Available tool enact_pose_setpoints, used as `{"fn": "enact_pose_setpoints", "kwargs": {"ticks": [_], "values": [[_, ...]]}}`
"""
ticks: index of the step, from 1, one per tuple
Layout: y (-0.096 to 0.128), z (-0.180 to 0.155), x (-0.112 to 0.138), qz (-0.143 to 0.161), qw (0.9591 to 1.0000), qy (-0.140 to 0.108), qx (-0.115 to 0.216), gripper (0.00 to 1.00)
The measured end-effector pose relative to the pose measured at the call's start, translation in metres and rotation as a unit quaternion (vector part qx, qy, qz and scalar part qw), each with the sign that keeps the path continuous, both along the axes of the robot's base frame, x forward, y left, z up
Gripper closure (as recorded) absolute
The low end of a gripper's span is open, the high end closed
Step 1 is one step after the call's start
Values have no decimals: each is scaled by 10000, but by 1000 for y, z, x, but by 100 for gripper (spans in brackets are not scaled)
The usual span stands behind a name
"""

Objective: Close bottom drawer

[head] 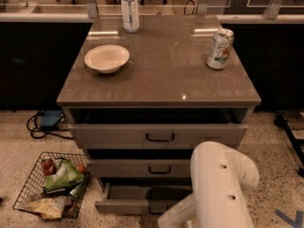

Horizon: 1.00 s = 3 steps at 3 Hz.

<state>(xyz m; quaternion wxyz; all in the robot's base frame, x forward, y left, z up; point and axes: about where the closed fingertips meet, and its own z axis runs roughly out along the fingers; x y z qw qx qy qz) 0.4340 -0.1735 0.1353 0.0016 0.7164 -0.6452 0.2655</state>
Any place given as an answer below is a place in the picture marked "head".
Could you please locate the grey drawer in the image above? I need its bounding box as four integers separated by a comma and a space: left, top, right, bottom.
95, 183, 192, 215
70, 108, 247, 149
87, 149, 192, 178

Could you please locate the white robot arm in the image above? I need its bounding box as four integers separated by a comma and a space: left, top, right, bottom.
158, 142, 259, 228

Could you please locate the white ceramic bowl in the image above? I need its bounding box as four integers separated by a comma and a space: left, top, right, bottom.
84, 45, 130, 74

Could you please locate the red apple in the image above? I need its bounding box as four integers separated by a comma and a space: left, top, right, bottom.
76, 164, 86, 174

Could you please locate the green white soda can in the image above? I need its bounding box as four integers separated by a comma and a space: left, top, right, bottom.
207, 28, 234, 69

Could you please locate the blue power box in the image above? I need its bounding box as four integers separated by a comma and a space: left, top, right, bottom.
40, 110, 63, 129

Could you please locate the green chip bag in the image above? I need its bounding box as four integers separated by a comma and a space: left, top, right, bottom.
44, 159, 84, 191

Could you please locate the clear plastic water bottle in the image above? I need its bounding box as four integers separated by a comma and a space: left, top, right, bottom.
121, 0, 140, 32

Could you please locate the black metal stand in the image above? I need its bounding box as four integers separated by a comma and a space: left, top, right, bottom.
274, 109, 304, 177

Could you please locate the yellow snack bag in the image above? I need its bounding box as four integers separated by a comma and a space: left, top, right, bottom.
28, 196, 67, 219

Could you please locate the blue floor tape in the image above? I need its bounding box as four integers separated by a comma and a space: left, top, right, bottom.
275, 210, 304, 228

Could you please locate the black floor cable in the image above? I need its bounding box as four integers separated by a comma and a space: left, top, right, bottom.
26, 109, 74, 141

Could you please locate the black wire basket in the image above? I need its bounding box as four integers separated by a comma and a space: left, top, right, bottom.
13, 152, 90, 219

